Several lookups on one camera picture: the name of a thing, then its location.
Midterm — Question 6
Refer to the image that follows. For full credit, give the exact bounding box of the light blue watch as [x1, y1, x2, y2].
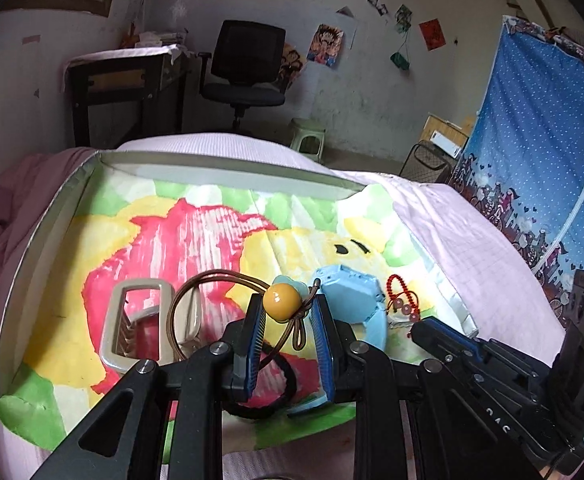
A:
[272, 266, 389, 417]

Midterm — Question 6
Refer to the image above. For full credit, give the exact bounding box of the beige hair claw clip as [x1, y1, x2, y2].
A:
[99, 277, 203, 374]

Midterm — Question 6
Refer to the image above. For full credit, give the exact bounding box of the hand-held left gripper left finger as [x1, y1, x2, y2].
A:
[29, 297, 269, 480]

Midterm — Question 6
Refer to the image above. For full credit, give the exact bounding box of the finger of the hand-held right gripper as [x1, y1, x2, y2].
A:
[410, 327, 477, 373]
[414, 316, 490, 356]

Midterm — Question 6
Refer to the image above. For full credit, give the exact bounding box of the orange cartoon poster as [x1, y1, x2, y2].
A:
[279, 42, 308, 92]

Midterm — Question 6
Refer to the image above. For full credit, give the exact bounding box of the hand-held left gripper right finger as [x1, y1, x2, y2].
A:
[310, 295, 472, 480]

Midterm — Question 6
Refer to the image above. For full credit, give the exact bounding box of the wooden cabinet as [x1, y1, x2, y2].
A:
[422, 114, 475, 159]

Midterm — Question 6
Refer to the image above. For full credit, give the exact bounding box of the floral pink bedsheet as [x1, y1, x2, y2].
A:
[117, 132, 575, 480]

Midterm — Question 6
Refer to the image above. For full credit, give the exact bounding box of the white wall paper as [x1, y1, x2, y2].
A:
[337, 6, 361, 51]

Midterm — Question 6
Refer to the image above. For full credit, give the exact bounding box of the black wire basket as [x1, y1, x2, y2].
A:
[401, 141, 457, 186]

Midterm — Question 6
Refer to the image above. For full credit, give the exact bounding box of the brown hair tie yellow bead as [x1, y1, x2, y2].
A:
[168, 270, 323, 362]

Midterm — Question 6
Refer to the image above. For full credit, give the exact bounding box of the black office chair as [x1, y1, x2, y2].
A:
[197, 20, 289, 136]

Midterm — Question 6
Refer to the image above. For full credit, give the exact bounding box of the stack of books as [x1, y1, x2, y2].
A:
[122, 30, 189, 49]

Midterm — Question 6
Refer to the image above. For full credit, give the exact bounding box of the pink blanket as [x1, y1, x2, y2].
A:
[0, 147, 98, 480]

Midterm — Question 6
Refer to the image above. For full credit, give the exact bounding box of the red diamond paper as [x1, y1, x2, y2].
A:
[418, 18, 446, 52]

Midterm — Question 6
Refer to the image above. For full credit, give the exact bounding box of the green plastic stool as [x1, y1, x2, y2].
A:
[290, 117, 327, 161]

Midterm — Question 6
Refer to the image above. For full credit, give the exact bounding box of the dark wooden desk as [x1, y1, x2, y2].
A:
[64, 44, 193, 150]

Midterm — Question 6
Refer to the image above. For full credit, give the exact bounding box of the red bead bracelet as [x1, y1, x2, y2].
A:
[385, 274, 423, 327]

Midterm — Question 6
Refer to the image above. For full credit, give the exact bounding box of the white cardboard box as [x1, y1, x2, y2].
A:
[0, 147, 482, 456]

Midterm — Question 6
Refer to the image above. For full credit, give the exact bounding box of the blue printed curtain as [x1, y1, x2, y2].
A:
[449, 15, 584, 332]

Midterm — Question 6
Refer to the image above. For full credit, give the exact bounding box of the cartoon figure poster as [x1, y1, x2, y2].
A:
[307, 23, 345, 69]

